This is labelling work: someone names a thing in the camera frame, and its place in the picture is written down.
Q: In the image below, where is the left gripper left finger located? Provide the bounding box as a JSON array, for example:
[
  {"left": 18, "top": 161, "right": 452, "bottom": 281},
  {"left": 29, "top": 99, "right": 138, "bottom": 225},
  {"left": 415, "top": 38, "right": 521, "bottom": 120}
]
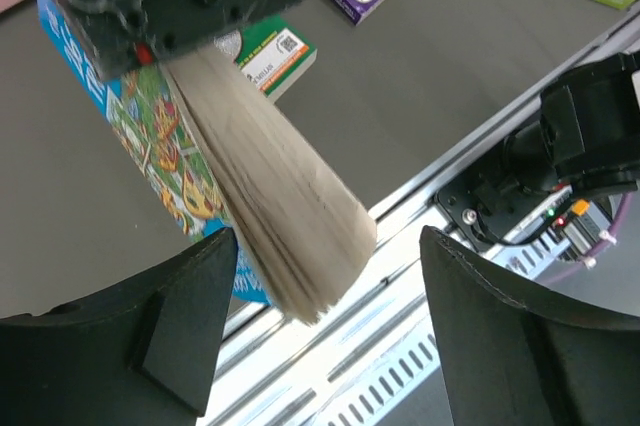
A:
[{"left": 1, "top": 228, "right": 238, "bottom": 425}]

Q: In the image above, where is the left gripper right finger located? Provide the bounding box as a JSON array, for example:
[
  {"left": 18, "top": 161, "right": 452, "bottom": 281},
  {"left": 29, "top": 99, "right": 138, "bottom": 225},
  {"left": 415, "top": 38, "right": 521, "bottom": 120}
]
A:
[{"left": 419, "top": 226, "right": 639, "bottom": 425}]

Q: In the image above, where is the blue 26-storey treehouse book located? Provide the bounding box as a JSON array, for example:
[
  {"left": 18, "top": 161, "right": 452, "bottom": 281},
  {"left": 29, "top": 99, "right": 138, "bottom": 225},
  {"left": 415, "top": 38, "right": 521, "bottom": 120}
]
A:
[{"left": 37, "top": 0, "right": 377, "bottom": 324}]

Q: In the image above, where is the aluminium mounting rail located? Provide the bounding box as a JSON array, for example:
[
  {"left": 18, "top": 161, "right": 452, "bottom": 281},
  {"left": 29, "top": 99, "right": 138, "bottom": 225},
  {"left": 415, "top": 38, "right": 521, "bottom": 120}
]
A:
[{"left": 199, "top": 10, "right": 640, "bottom": 426}]

